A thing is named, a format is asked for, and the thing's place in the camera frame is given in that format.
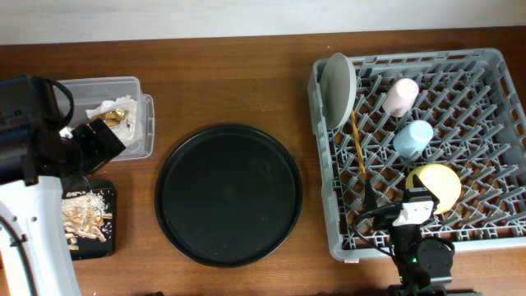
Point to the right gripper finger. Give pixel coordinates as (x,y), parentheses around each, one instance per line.
(422,190)
(369,197)

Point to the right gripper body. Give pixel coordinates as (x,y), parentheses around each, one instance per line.
(385,220)

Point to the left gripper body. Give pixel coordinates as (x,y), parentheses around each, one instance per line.
(96,148)

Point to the gold foil wrapper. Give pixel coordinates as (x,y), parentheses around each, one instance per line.
(112,118)

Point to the white tissue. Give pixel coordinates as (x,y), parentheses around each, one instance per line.
(125,132)

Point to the blue cup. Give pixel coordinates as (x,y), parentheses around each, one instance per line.
(413,138)

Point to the wooden chopstick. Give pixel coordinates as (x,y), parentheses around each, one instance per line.
(356,140)
(360,148)

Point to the food scraps and rice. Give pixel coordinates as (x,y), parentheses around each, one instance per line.
(86,216)

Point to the pink cup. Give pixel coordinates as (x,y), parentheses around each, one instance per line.
(401,97)

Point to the grey round plate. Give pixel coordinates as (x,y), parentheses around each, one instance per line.
(338,90)

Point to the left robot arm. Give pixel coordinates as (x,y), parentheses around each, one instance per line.
(36,160)

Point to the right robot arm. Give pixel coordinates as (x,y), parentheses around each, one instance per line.
(423,264)

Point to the grey plastic dishwasher rack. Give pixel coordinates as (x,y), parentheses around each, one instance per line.
(469,99)

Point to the clear plastic bin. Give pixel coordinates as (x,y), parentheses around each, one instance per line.
(96,97)

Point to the black rectangular tray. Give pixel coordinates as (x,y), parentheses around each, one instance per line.
(96,250)

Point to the round black serving tray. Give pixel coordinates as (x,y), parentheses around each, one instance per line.
(228,196)

